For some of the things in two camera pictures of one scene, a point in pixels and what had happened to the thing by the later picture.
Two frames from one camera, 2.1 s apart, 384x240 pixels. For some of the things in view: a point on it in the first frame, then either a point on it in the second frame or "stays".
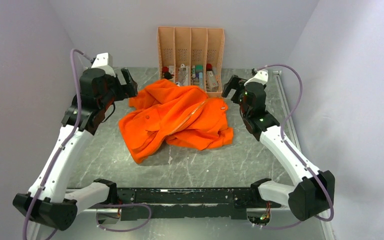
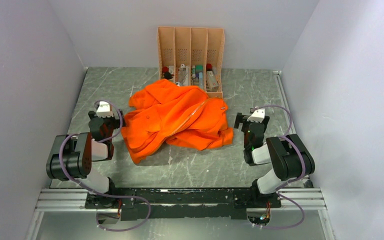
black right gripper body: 240,91 -> 246,124
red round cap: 209,66 stays
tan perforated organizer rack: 191,56 stays
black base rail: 188,203 stays
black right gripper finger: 231,84 -> 239,119
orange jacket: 165,112 stays
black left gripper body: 117,91 -> 112,124
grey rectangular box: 211,82 stays
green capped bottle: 199,68 stays
